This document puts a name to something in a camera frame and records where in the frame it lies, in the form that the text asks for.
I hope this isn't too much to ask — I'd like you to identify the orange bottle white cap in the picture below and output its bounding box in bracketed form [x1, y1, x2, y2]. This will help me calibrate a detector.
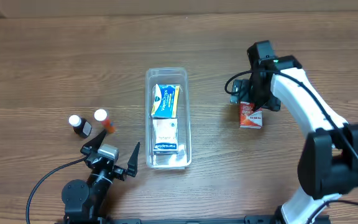
[94, 109, 115, 133]

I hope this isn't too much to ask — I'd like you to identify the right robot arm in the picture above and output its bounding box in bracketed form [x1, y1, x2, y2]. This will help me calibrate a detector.
[224, 40, 358, 224]

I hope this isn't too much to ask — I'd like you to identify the red medicine box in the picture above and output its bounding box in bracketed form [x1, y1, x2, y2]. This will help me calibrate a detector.
[239, 101, 263, 129]

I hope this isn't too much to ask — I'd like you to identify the clear plastic container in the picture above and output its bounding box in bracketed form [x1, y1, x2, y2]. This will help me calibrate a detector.
[145, 67, 191, 169]

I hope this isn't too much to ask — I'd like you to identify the dark bottle white cap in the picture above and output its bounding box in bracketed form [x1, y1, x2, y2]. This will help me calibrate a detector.
[68, 114, 92, 139]

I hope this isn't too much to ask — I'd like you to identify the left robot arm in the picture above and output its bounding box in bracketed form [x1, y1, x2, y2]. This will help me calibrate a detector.
[62, 130, 140, 223]

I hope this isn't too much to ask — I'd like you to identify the blue yellow VapoDrops box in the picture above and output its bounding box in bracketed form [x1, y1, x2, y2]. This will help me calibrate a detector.
[150, 84, 180, 119]

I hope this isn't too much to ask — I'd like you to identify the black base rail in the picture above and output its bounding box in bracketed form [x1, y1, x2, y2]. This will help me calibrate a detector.
[54, 214, 332, 224]

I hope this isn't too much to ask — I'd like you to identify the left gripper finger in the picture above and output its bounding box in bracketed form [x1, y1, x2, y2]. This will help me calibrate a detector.
[80, 130, 107, 155]
[127, 142, 140, 177]

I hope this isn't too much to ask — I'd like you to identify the white Hansaplast box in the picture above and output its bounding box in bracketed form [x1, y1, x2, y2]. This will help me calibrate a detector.
[153, 118, 178, 154]

